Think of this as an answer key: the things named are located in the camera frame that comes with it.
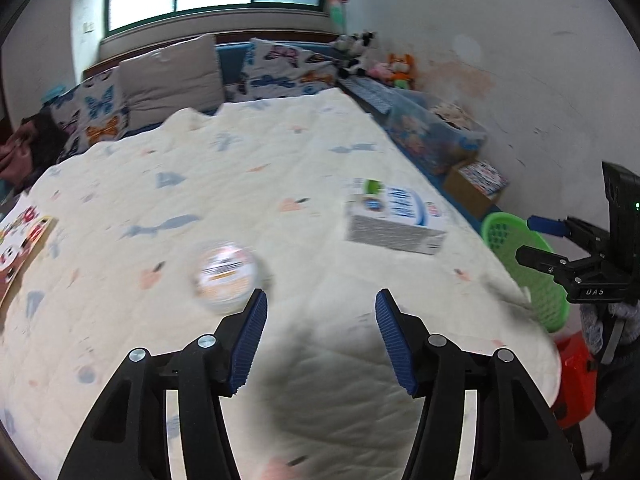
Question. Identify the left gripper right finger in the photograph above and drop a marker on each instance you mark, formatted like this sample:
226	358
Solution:
516	434

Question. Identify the beige cushion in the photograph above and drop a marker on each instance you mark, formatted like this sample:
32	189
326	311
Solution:
158	84

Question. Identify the butterfly pillow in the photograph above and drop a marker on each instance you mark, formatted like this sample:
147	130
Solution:
271	71
96	110

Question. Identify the orange fox plush toy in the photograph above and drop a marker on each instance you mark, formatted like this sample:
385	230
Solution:
402	71

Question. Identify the blue white milk carton box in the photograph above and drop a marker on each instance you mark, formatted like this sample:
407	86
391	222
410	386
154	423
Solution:
395	217

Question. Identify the cream patterned quilt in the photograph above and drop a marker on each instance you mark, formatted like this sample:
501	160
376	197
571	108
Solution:
157	237

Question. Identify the green plastic mesh basket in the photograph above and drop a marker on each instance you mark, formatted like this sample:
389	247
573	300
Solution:
504	233

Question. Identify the butterfly pillow right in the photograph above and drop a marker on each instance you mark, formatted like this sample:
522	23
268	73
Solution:
271	71

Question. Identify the butterfly pillow left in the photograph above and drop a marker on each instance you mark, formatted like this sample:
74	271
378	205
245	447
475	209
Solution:
96	110

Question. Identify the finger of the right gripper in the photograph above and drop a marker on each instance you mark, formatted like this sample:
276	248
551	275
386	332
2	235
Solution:
547	225
547	263

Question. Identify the pink clothes pile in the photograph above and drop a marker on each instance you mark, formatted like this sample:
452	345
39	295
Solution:
32	148

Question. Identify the colourful picture book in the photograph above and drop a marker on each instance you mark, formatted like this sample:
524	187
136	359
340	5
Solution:
21	230

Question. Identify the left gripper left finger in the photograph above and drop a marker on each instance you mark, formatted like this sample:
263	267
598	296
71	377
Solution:
124	436

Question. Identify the round clear plastic lid container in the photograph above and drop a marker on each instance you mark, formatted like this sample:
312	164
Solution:
223	274

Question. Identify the red plastic stool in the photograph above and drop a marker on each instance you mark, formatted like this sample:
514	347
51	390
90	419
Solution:
577	393

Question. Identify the brown cardboard box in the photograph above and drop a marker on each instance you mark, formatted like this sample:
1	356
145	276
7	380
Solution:
476	186

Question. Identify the black white cow plush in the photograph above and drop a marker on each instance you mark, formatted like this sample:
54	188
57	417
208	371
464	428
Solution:
359	51

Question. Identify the clear plastic storage bin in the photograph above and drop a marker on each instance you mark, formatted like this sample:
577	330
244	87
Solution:
436	134

